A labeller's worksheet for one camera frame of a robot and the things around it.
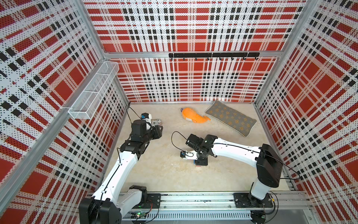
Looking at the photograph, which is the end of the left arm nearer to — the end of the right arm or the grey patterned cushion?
the end of the right arm

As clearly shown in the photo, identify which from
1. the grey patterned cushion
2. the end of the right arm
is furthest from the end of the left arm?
the grey patterned cushion

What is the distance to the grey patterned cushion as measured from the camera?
3.38ft
